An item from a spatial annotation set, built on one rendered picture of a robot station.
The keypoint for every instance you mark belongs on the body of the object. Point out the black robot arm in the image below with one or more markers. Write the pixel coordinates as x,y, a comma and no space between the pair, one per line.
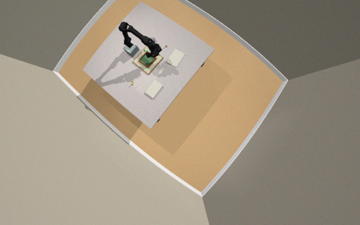
144,39

